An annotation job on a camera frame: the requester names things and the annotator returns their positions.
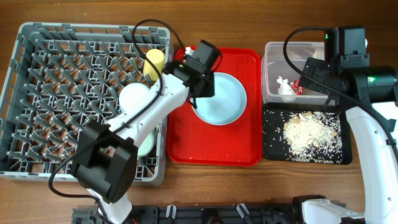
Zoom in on yellow plastic cup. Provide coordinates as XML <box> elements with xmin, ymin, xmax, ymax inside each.
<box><xmin>143</xmin><ymin>49</ymin><xmax>165</xmax><ymax>82</ymax></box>

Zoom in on light blue plate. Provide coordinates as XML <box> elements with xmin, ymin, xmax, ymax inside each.
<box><xmin>193</xmin><ymin>72</ymin><xmax>248</xmax><ymax>126</ymax></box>

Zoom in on red snack wrapper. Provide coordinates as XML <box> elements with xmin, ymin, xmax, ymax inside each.
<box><xmin>290</xmin><ymin>78</ymin><xmax>304</xmax><ymax>95</ymax></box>

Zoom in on light blue bowl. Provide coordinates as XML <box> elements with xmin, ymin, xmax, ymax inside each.
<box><xmin>119</xmin><ymin>83</ymin><xmax>149</xmax><ymax>113</ymax></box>

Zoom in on white tissue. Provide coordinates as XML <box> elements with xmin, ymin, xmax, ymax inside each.
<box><xmin>276</xmin><ymin>76</ymin><xmax>296</xmax><ymax>103</ymax></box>

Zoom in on green bowl with food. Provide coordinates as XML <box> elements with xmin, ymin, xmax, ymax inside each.
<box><xmin>137</xmin><ymin>132</ymin><xmax>155</xmax><ymax>157</ymax></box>

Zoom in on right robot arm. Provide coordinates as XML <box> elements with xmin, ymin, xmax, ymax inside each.
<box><xmin>294</xmin><ymin>26</ymin><xmax>397</xmax><ymax>223</ymax></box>

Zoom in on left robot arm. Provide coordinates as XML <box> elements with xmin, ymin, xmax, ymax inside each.
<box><xmin>71</xmin><ymin>40</ymin><xmax>223</xmax><ymax>223</ymax></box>

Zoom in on grey dishwasher rack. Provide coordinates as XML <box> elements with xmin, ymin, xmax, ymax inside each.
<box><xmin>1</xmin><ymin>22</ymin><xmax>174</xmax><ymax>182</ymax></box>

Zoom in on red plastic tray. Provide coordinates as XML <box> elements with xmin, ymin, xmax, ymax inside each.
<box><xmin>167</xmin><ymin>48</ymin><xmax>262</xmax><ymax>166</ymax></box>

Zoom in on clear plastic bin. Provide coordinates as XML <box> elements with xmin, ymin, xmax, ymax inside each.
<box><xmin>261</xmin><ymin>42</ymin><xmax>327</xmax><ymax>105</ymax></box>

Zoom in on spilled rice and peanuts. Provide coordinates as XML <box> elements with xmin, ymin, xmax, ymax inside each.
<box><xmin>284</xmin><ymin>113</ymin><xmax>335</xmax><ymax>152</ymax></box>

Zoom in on black plastic tray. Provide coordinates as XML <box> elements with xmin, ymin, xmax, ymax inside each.
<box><xmin>262</xmin><ymin>103</ymin><xmax>353</xmax><ymax>165</ymax></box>

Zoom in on black aluminium base frame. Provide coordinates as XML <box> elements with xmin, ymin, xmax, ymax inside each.
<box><xmin>72</xmin><ymin>203</ymin><xmax>299</xmax><ymax>224</ymax></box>

